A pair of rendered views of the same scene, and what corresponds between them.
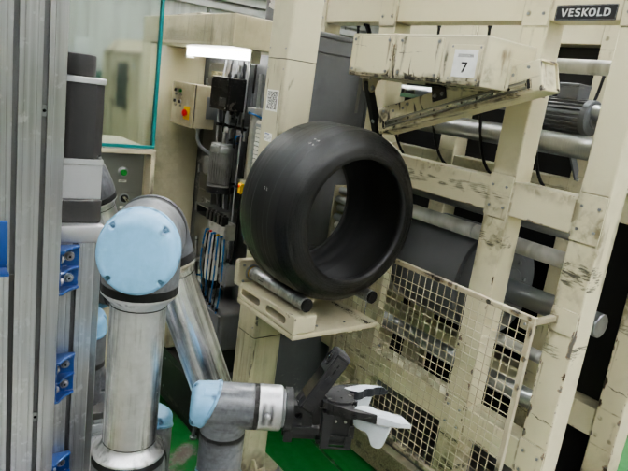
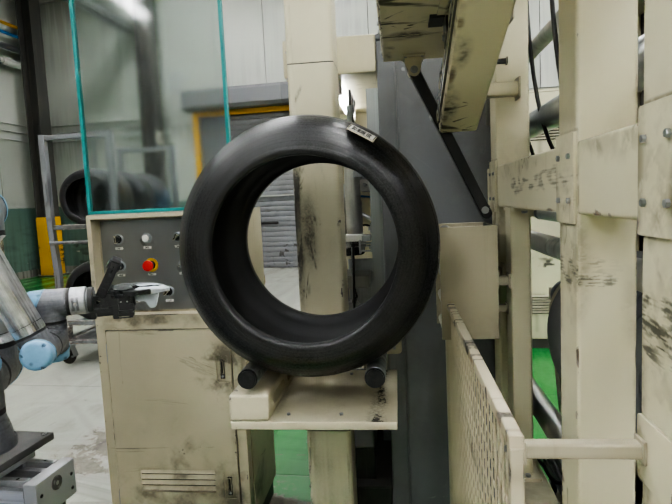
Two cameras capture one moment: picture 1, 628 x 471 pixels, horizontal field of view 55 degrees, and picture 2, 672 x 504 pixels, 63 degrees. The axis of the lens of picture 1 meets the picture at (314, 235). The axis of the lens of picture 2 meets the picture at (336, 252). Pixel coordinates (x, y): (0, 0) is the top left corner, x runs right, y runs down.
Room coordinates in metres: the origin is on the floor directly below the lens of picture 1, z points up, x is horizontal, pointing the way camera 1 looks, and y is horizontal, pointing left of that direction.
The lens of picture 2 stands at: (1.13, -0.98, 1.28)
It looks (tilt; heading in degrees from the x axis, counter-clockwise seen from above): 6 degrees down; 45
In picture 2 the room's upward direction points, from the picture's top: 3 degrees counter-clockwise
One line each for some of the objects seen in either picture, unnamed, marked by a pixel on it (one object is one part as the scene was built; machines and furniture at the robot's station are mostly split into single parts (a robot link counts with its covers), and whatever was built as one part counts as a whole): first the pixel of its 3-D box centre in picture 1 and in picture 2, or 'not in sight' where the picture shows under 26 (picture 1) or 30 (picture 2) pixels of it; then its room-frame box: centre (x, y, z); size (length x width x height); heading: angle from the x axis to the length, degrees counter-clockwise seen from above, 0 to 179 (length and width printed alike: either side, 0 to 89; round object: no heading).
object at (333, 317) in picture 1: (306, 311); (323, 395); (2.04, -0.01, 0.80); 0.37 x 0.36 x 0.02; 128
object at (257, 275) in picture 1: (278, 288); (265, 356); (1.95, 0.10, 0.90); 0.35 x 0.05 x 0.05; 38
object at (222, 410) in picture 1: (224, 406); not in sight; (0.90, 0.11, 1.04); 0.11 x 0.08 x 0.09; 98
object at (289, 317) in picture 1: (275, 305); (267, 381); (1.96, 0.10, 0.84); 0.36 x 0.09 x 0.06; 38
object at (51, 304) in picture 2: not in sight; (49, 304); (1.62, 0.59, 1.04); 0.11 x 0.08 x 0.09; 150
